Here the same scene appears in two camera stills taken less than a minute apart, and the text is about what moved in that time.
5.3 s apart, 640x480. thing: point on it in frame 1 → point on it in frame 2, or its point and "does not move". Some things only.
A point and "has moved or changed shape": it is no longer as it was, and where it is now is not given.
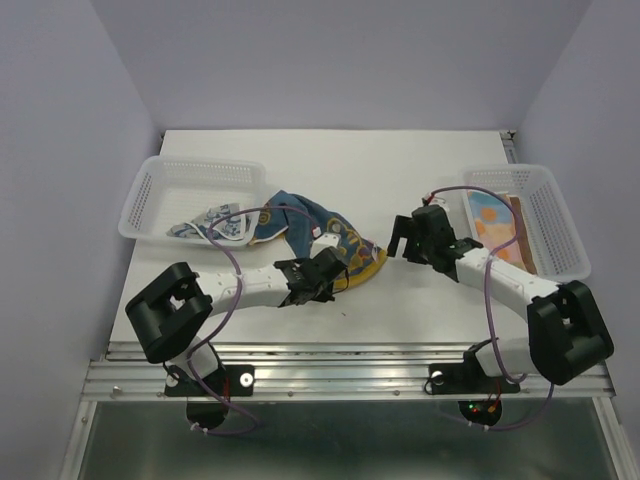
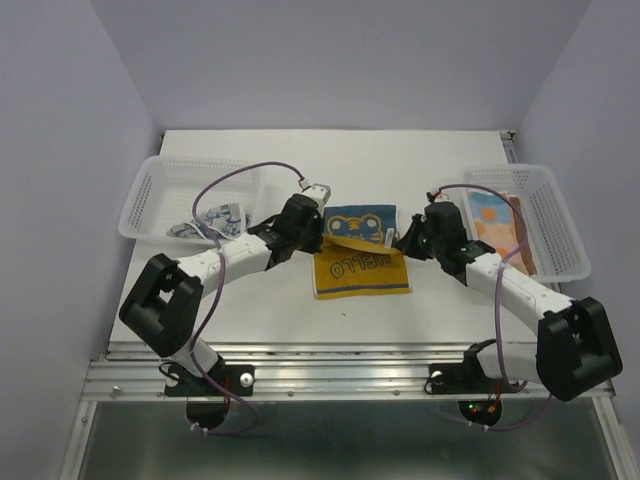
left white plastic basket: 171,189 does not move
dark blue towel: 360,256 has moved or changed shape
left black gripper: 326,294 → 318,223
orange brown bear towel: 524,236 does not move
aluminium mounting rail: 313,371 does not move
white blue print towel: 238,226 does not move
